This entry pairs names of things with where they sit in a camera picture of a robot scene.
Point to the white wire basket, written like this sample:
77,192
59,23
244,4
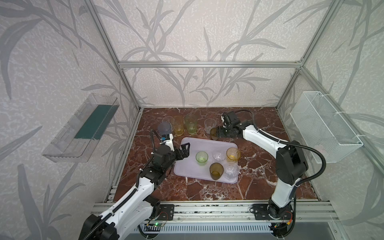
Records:
323,127

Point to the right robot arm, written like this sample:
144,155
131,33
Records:
291,163

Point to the brown textured cup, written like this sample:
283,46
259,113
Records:
216,171
213,134

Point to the small green cup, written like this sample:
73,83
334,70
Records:
202,158

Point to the small yellow cup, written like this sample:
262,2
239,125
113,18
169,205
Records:
233,155

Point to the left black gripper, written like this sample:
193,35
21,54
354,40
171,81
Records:
185,154

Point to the tall blue frosted cup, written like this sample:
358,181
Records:
164,128

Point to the tall green plastic cup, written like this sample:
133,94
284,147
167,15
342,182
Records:
191,124

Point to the small clear faceted glass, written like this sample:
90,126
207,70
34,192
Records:
232,171

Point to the clear plastic wall bin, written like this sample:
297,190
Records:
78,139

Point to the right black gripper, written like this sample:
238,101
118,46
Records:
220,133

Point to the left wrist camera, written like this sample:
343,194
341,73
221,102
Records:
167,140

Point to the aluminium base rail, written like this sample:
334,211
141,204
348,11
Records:
243,212

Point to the clear faceted cup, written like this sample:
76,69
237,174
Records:
209,125

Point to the tall yellow plastic cup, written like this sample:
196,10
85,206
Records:
178,125

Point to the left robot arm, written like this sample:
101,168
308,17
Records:
137,204

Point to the lavender plastic tray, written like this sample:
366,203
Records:
189,167

